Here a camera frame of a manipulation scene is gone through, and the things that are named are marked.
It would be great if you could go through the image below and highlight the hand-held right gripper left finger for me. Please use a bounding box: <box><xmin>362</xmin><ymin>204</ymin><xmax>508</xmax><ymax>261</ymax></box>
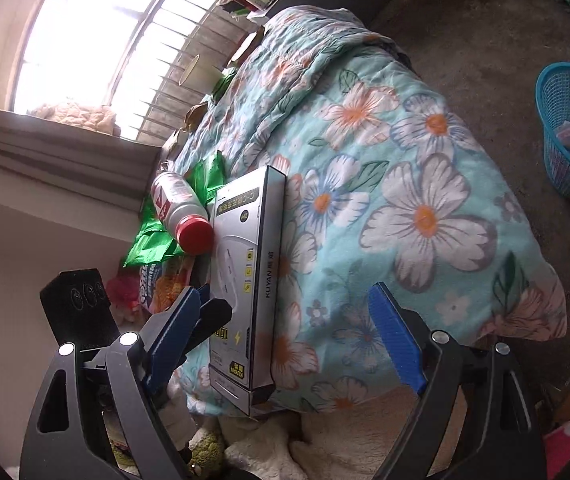
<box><xmin>19</xmin><ymin>287</ymin><xmax>202</xmax><ymax>480</ymax></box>

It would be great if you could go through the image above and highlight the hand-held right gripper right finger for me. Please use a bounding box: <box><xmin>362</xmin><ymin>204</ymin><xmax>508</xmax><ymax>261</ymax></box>
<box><xmin>369</xmin><ymin>282</ymin><xmax>548</xmax><ymax>480</ymax></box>

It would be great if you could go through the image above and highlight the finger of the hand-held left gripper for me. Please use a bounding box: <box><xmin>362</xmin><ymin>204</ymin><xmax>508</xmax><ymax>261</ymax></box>
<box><xmin>185</xmin><ymin>299</ymin><xmax>233</xmax><ymax>356</ymax></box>

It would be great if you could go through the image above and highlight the silver printed cardboard box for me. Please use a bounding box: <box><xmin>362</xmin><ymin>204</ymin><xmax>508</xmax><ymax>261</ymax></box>
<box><xmin>208</xmin><ymin>165</ymin><xmax>288</xmax><ymax>417</ymax></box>

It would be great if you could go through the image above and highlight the pink fluffy item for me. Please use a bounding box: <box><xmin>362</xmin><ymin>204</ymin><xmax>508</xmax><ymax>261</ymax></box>
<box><xmin>106</xmin><ymin>275</ymin><xmax>141</xmax><ymax>321</ymax></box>

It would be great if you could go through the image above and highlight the colourful printed snack packet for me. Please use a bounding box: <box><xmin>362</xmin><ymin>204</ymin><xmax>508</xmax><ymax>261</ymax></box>
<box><xmin>138</xmin><ymin>255</ymin><xmax>196</xmax><ymax>318</ymax></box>

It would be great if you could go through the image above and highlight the green foil packet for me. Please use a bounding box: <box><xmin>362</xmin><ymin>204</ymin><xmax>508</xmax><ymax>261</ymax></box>
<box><xmin>210</xmin><ymin>67</ymin><xmax>240</xmax><ymax>106</ymax></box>
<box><xmin>183</xmin><ymin>151</ymin><xmax>227</xmax><ymax>207</ymax></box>
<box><xmin>122</xmin><ymin>200</ymin><xmax>182</xmax><ymax>267</ymax></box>

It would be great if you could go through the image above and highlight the green plush toy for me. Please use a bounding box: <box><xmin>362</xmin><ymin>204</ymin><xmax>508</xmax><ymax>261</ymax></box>
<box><xmin>187</xmin><ymin>430</ymin><xmax>226</xmax><ymax>471</ymax></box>

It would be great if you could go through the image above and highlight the white bottle with red cap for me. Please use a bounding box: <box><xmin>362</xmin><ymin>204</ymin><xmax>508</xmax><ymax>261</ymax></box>
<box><xmin>150</xmin><ymin>171</ymin><xmax>215</xmax><ymax>256</ymax></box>

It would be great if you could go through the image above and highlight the white fleece blanket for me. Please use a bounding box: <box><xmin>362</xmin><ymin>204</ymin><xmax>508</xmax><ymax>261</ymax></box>
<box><xmin>215</xmin><ymin>385</ymin><xmax>466</xmax><ymax>480</ymax></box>

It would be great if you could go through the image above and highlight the beige curtain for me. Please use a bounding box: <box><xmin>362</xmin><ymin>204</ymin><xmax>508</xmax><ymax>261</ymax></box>
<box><xmin>0</xmin><ymin>104</ymin><xmax>166</xmax><ymax>196</ymax></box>

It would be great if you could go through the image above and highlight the teal floral blanket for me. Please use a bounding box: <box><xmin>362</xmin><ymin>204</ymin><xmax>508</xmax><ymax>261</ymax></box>
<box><xmin>165</xmin><ymin>5</ymin><xmax>568</xmax><ymax>416</ymax></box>

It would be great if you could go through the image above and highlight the beige quilted cloth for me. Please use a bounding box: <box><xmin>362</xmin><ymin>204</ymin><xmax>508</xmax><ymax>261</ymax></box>
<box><xmin>28</xmin><ymin>101</ymin><xmax>118</xmax><ymax>136</ymax></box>

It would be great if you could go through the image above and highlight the brown crumpled wrapper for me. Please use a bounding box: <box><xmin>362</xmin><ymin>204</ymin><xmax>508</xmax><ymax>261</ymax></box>
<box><xmin>182</xmin><ymin>101</ymin><xmax>209</xmax><ymax>132</ymax></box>

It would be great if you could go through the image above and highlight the white paper cup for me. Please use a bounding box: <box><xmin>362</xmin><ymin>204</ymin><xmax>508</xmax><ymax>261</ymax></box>
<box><xmin>179</xmin><ymin>54</ymin><xmax>223</xmax><ymax>93</ymax></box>

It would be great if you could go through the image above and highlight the metal window railing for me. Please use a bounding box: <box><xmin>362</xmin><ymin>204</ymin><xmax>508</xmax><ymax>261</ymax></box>
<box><xmin>15</xmin><ymin>0</ymin><xmax>276</xmax><ymax>141</ymax></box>

